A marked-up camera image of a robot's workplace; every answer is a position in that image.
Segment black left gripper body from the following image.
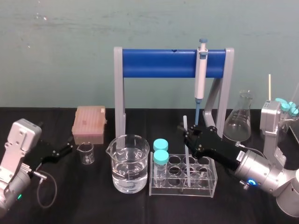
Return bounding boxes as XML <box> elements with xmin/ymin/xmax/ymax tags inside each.
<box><xmin>24</xmin><ymin>139</ymin><xmax>59</xmax><ymax>171</ymax></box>

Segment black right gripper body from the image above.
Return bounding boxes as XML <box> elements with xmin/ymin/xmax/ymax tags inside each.
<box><xmin>191</xmin><ymin>129</ymin><xmax>246</xmax><ymax>174</ymax></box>

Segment small glass beaker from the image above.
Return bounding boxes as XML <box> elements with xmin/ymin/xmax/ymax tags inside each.
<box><xmin>76</xmin><ymin>142</ymin><xmax>95</xmax><ymax>165</ymax></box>

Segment pink pipette tip box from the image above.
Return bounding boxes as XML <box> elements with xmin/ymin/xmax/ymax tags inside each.
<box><xmin>71</xmin><ymin>105</ymin><xmax>107</xmax><ymax>146</ymax></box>

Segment clear tube with teal cap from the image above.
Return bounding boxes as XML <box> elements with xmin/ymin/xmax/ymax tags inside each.
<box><xmin>153</xmin><ymin>149</ymin><xmax>170</xmax><ymax>187</ymax></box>
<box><xmin>153</xmin><ymin>138</ymin><xmax>169</xmax><ymax>152</ymax></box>

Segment glass conical flask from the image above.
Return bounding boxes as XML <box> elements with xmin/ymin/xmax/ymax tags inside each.
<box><xmin>223</xmin><ymin>89</ymin><xmax>255</xmax><ymax>142</ymax></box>

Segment clear acrylic tube rack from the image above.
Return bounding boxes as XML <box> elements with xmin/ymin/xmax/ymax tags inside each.
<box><xmin>149</xmin><ymin>151</ymin><xmax>219</xmax><ymax>199</ymax></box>

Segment white and blue pipette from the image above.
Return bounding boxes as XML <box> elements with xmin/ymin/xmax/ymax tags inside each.
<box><xmin>194</xmin><ymin>38</ymin><xmax>209</xmax><ymax>126</ymax></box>

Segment black table cloth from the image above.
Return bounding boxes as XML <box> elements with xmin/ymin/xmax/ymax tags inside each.
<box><xmin>0</xmin><ymin>106</ymin><xmax>299</xmax><ymax>224</ymax></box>

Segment large glass beaker with water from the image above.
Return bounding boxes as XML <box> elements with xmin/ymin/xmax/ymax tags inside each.
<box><xmin>105</xmin><ymin>133</ymin><xmax>150</xmax><ymax>194</ymax></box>

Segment blue and grey pipette stand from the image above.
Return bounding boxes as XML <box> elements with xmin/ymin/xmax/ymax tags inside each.
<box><xmin>114</xmin><ymin>46</ymin><xmax>235</xmax><ymax>147</ymax></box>

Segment thin dark right gripper cable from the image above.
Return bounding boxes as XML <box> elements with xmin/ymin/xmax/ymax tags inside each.
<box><xmin>234</xmin><ymin>142</ymin><xmax>267</xmax><ymax>160</ymax></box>

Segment thin dark gripper cable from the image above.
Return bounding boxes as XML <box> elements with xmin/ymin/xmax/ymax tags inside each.
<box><xmin>32</xmin><ymin>171</ymin><xmax>58</xmax><ymax>209</ymax></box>
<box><xmin>234</xmin><ymin>142</ymin><xmax>267</xmax><ymax>160</ymax></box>

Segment thin dark left gripper cable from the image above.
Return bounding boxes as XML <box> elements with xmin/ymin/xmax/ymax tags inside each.
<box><xmin>32</xmin><ymin>171</ymin><xmax>58</xmax><ymax>209</ymax></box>

